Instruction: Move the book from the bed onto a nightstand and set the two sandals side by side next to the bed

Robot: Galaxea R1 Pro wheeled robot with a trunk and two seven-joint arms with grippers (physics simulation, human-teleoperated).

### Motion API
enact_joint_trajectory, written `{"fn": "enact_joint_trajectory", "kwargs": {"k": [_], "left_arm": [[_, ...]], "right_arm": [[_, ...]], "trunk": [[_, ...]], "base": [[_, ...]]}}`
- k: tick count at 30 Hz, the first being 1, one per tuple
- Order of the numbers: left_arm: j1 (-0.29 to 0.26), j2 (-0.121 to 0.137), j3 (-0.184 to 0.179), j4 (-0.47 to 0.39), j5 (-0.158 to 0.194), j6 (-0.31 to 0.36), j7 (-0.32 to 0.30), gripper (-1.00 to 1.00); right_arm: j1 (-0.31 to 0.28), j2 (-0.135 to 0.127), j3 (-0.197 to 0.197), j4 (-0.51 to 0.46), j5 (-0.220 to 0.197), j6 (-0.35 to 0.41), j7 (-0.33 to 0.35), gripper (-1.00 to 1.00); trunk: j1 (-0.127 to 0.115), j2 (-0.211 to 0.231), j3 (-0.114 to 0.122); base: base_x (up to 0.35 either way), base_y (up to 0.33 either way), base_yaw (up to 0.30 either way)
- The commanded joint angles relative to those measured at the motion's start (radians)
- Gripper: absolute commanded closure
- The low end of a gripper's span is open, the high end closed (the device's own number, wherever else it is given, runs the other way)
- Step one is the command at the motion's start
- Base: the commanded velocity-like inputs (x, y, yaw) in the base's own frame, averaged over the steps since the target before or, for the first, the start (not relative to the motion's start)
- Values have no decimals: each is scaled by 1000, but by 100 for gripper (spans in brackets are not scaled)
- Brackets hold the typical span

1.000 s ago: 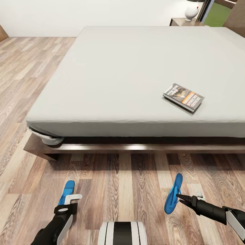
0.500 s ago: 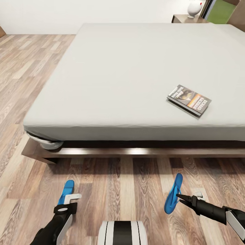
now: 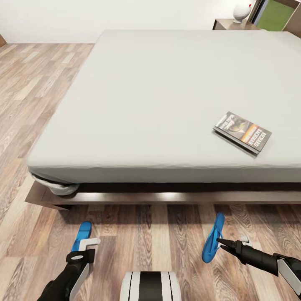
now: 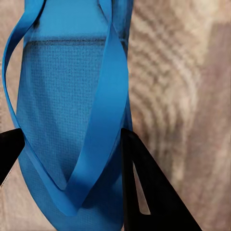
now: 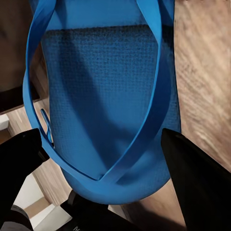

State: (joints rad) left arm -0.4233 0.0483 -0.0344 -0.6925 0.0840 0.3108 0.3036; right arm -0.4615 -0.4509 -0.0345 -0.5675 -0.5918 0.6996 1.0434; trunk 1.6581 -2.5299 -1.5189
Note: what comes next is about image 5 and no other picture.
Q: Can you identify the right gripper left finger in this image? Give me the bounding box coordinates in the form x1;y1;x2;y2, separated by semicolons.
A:
0;128;42;230

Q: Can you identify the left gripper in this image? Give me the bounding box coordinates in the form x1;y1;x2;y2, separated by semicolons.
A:
27;147;50;176

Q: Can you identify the sandal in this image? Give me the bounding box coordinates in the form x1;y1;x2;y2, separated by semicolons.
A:
41;109;53;143
23;0;181;205

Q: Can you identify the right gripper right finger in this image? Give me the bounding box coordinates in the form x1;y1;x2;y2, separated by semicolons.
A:
161;128;231;231

